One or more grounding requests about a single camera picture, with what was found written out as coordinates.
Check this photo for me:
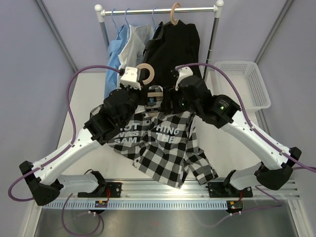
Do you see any white slotted cable duct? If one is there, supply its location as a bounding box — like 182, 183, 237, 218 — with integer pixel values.
44, 200, 228, 210

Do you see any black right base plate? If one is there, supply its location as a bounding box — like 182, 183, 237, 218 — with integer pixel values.
206, 181, 253, 198

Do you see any light blue shirt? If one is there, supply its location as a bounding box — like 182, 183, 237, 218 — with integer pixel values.
104, 25, 128, 98

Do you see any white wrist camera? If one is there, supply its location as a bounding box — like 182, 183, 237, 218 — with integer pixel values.
120, 67, 141, 90
171, 67, 193, 83

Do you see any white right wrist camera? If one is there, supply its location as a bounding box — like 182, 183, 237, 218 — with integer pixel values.
171, 67, 193, 83

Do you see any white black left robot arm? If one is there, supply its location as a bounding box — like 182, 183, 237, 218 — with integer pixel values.
19, 87, 145, 206

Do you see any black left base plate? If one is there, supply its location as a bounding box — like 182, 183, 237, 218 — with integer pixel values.
97, 182, 122, 198

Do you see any metal clothes rack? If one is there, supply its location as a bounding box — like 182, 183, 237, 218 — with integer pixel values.
94, 0, 225, 79

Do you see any blue wire hanger right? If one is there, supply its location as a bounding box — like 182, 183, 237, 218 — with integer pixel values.
152, 7, 159, 32

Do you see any white plastic basket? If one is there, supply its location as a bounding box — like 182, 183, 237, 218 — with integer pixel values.
214, 61, 271, 113

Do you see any blue wire hanger left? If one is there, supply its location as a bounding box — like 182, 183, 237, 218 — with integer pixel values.
111, 8, 119, 33

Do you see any aluminium mounting rail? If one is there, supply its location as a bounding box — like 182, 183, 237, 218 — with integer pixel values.
49, 179, 301, 199

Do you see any dark pinstriped shirt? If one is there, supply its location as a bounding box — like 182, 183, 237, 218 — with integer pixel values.
143, 22, 164, 72

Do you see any wooden hanger of black shirt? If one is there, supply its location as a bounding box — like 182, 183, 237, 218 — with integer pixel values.
170, 2, 181, 26

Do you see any wooden hanger of checkered shirt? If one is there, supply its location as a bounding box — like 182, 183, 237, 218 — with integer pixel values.
136, 63, 163, 97

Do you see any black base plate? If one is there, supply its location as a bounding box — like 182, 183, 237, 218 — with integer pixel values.
206, 181, 253, 198
97, 182, 122, 198

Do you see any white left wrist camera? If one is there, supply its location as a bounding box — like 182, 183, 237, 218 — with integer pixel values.
120, 67, 141, 90

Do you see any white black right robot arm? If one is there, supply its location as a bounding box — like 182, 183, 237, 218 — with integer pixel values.
162, 75, 302, 197

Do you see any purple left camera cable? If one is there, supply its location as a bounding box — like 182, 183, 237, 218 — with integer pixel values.
7, 65, 123, 235

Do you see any black white checkered shirt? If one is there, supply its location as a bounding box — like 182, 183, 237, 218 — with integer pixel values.
89, 85, 219, 189

